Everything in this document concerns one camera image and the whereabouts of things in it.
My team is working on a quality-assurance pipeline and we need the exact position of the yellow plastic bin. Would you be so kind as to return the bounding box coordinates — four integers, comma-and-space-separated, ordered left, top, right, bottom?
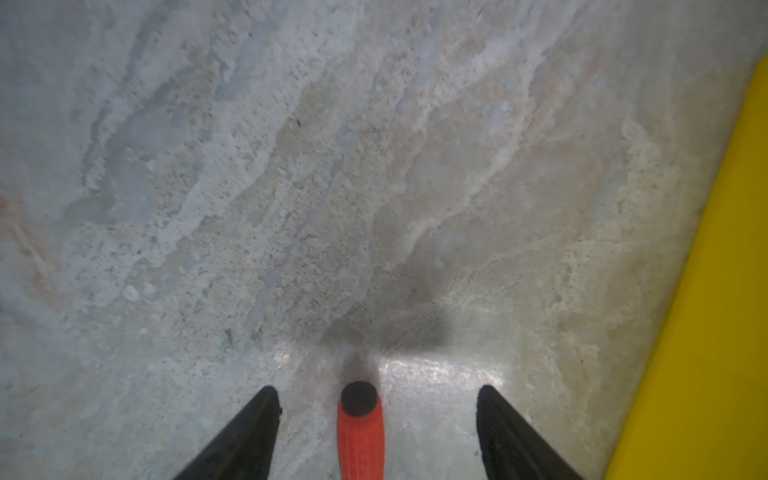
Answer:
606, 61, 767, 479

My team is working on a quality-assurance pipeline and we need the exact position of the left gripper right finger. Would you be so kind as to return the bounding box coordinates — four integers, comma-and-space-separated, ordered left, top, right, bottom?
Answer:
476, 385, 583, 480

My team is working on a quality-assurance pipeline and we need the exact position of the red handled screwdriver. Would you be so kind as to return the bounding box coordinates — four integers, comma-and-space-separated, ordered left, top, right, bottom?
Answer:
337, 381, 385, 480

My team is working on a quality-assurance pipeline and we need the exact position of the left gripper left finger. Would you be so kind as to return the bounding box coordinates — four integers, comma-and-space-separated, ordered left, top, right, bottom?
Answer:
175, 386, 282, 480

